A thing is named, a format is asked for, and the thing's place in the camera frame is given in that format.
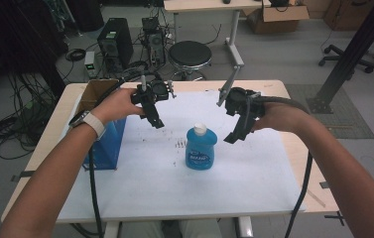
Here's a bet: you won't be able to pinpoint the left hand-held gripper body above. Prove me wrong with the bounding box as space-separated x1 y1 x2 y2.
130 74 178 117

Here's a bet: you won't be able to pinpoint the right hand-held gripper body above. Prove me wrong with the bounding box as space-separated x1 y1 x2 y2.
216 65 267 119

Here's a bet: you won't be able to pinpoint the blue soap bottle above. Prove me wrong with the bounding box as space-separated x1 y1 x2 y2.
185 122 219 172

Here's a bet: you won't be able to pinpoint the blue cardboard box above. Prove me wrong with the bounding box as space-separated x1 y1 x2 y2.
74 78 128 172

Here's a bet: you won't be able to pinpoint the person's left hand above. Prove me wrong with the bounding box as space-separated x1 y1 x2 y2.
89 87 146 126

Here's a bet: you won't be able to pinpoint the person's right hand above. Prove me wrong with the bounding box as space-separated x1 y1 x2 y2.
252 101 312 134

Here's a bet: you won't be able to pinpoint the open computer case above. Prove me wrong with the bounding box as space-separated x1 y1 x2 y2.
141 16 168 67

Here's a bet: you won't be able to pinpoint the black round stool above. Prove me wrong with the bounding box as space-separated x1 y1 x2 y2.
168 40 213 82

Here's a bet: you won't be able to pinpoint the black computer tower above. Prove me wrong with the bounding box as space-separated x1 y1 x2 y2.
96 17 135 73

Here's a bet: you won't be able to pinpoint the small white power unit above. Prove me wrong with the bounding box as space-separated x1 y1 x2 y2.
83 51 98 79

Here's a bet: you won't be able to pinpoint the white table mat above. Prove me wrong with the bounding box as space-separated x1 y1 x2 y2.
57 90 307 223

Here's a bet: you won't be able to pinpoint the open brown cardboard carton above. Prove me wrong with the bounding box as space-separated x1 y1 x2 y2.
241 4 311 36

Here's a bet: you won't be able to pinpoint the white-legged wooden desk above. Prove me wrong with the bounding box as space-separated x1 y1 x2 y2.
163 0 272 69

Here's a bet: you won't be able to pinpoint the dark bulky object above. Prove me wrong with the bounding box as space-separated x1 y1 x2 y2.
64 0 105 33

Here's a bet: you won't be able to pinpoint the person's legs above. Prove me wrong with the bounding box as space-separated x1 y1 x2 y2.
118 219 224 238

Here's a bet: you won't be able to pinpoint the black office chair base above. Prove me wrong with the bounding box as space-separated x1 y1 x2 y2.
317 44 374 74

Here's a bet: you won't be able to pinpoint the dark grey floor mat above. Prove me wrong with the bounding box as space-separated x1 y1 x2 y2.
285 82 374 140

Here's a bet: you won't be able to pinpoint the closed brown cardboard carton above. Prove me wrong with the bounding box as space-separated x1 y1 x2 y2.
322 0 374 33

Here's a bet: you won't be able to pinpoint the black tape strip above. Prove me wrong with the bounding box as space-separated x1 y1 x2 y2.
10 170 37 183

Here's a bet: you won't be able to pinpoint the black curtain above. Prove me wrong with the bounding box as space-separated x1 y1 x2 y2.
0 0 67 97

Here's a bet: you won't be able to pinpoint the coiled black cable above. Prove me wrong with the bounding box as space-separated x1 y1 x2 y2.
127 59 150 73
64 48 87 62

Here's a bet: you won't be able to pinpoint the white-strap wristwatch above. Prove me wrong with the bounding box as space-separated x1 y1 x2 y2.
67 110 107 142

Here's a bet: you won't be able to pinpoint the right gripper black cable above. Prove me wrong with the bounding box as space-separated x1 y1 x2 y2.
246 93 314 238

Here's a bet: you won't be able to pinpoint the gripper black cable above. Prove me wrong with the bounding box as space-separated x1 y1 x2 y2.
246 93 314 238
86 69 163 238

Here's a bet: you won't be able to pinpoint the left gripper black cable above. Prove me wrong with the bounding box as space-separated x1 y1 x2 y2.
86 69 163 238

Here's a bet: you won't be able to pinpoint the black metal stand post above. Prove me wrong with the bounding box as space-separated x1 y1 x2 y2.
306 0 374 115

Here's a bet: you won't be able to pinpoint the tangle of black floor cables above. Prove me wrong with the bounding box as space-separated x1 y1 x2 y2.
0 71 59 161

